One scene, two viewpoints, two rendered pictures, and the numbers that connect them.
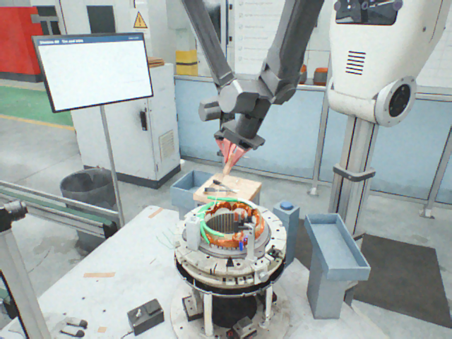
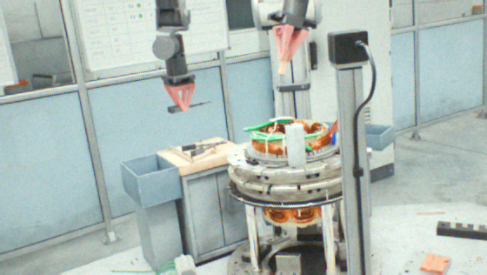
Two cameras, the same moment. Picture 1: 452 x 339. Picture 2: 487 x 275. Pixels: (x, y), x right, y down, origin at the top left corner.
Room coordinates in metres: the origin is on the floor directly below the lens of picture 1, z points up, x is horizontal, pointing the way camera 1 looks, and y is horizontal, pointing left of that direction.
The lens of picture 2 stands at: (0.12, 0.96, 1.45)
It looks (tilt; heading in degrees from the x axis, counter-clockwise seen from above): 15 degrees down; 308
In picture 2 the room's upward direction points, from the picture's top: 6 degrees counter-clockwise
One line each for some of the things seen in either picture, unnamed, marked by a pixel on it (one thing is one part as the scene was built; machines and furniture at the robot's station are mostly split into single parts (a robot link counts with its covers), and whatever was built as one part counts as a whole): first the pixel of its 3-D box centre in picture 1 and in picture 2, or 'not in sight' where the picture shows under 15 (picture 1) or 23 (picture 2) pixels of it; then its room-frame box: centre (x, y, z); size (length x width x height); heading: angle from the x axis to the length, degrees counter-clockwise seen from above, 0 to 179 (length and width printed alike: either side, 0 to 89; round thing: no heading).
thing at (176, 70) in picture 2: (227, 126); (176, 67); (1.08, 0.00, 1.30); 0.10 x 0.07 x 0.07; 155
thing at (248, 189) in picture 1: (228, 191); (201, 154); (1.04, 0.00, 1.05); 0.20 x 0.19 x 0.02; 65
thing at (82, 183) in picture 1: (92, 199); not in sight; (2.04, 1.02, 0.39); 0.39 x 0.39 x 0.35
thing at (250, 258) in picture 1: (251, 242); not in sight; (0.62, -0.06, 1.15); 0.03 x 0.02 x 0.12; 61
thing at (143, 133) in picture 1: (126, 122); not in sight; (3.27, 1.09, 0.60); 1.02 x 0.55 x 1.20; 67
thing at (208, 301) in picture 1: (208, 309); (328, 240); (0.63, 0.06, 0.91); 0.02 x 0.02 x 0.21
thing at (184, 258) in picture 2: not in sight; (185, 268); (0.99, 0.16, 0.80); 0.10 x 0.05 x 0.04; 141
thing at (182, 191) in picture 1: (195, 210); (156, 213); (1.10, 0.14, 0.92); 0.17 x 0.11 x 0.28; 155
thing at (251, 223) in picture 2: not in sight; (253, 235); (0.80, 0.11, 0.91); 0.02 x 0.02 x 0.21
